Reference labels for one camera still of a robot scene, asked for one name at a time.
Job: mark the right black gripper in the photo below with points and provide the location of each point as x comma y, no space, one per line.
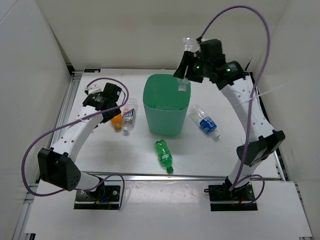
187,57

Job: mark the orange plastic bottle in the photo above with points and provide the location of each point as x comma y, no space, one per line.
117,122

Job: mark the green plastic bottle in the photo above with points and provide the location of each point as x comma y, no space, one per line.
164,155

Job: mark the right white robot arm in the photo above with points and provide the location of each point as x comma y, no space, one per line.
261,137

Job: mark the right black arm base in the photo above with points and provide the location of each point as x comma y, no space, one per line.
237,200

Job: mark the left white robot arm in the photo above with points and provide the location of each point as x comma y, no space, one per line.
57,164

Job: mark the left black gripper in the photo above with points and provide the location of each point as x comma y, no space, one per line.
106,118

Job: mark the aluminium table rail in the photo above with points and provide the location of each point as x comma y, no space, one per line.
167,177

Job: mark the clear bottle blue white label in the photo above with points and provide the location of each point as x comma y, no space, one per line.
129,115

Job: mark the clear plastic bottle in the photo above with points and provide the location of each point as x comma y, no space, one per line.
182,82

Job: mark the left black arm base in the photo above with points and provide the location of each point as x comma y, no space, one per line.
108,196

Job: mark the blue label sticker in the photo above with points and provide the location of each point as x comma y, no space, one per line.
92,70

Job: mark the green plastic bin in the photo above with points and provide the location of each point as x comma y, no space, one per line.
165,104

